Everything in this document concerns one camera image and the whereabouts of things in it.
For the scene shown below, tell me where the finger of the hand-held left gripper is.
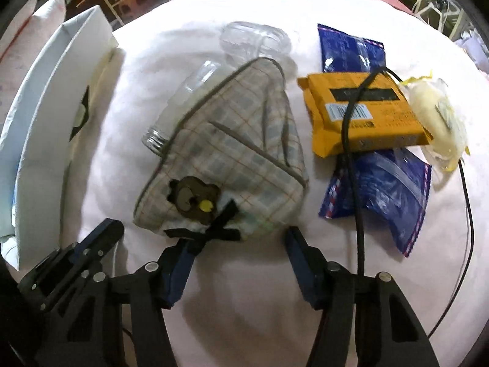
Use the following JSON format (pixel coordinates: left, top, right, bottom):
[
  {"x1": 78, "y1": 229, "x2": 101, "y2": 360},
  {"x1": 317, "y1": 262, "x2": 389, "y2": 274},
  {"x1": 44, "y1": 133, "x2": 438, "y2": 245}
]
[{"x1": 17, "y1": 218, "x2": 125, "y2": 313}]

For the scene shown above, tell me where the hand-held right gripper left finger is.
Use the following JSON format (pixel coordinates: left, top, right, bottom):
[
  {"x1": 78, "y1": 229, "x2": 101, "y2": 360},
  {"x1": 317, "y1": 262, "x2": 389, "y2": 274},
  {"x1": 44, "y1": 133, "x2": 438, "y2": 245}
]
[{"x1": 36, "y1": 237, "x2": 199, "y2": 367}]

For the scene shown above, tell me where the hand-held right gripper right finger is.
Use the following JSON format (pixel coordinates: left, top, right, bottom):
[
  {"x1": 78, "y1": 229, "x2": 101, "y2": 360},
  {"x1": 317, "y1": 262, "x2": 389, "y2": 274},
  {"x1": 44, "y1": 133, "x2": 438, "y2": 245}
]
[{"x1": 285, "y1": 225, "x2": 440, "y2": 367}]

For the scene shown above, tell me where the plaid pouch with bear patch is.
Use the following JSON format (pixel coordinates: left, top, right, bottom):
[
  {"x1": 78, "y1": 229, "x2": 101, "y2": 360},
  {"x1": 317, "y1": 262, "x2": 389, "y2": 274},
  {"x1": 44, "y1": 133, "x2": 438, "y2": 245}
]
[{"x1": 132, "y1": 57, "x2": 310, "y2": 245}]

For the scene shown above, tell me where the clear yellow-edged snack packet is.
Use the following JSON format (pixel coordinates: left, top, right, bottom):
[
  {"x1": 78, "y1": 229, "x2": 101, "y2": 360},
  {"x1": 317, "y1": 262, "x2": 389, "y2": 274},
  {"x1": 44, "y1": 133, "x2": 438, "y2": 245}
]
[{"x1": 399, "y1": 72, "x2": 470, "y2": 172}]

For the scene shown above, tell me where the blue zip packet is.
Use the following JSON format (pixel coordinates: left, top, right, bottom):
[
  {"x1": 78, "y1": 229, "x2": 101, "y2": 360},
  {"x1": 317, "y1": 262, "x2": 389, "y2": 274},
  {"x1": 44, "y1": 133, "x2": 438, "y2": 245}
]
[{"x1": 319, "y1": 147, "x2": 432, "y2": 258}]

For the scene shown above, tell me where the clear plastic bottle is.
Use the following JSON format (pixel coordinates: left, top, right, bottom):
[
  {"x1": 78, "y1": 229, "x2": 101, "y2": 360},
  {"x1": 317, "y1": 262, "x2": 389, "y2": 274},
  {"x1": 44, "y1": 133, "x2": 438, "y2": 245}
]
[{"x1": 142, "y1": 59, "x2": 230, "y2": 157}]

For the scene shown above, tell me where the orange snack packet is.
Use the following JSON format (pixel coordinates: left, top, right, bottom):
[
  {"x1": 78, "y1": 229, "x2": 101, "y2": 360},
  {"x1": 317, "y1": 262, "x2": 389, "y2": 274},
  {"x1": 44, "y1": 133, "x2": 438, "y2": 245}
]
[{"x1": 297, "y1": 71, "x2": 434, "y2": 158}]

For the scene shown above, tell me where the white printed pillow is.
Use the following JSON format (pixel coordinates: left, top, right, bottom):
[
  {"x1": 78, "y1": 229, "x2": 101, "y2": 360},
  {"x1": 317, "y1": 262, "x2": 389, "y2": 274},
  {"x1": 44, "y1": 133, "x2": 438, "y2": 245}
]
[{"x1": 0, "y1": 0, "x2": 66, "y2": 123}]

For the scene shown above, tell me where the blue snack packet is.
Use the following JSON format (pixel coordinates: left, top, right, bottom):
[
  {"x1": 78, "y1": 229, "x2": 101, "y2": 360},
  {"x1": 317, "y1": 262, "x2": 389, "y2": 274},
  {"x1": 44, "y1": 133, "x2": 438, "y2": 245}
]
[{"x1": 317, "y1": 24, "x2": 386, "y2": 74}]

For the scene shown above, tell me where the clear plastic container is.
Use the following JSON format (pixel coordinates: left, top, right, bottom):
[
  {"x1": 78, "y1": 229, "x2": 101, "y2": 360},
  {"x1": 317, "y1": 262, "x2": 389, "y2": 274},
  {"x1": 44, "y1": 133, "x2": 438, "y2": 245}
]
[{"x1": 219, "y1": 21, "x2": 293, "y2": 64}]

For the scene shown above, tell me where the pink plastic stool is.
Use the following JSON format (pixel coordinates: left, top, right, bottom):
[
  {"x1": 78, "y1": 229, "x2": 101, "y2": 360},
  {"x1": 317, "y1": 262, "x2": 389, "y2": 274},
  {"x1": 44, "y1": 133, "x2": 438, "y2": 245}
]
[{"x1": 115, "y1": 0, "x2": 153, "y2": 20}]

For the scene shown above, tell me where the pink cushion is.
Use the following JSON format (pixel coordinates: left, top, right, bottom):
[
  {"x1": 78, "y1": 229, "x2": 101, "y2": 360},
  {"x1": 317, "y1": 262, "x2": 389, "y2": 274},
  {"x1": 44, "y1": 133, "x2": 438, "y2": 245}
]
[{"x1": 359, "y1": 0, "x2": 415, "y2": 16}]

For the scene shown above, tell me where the thick black cable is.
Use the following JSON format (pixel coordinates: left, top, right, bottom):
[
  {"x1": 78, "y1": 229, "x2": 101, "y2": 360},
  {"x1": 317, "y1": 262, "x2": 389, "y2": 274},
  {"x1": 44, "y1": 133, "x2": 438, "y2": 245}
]
[{"x1": 342, "y1": 67, "x2": 411, "y2": 276}]

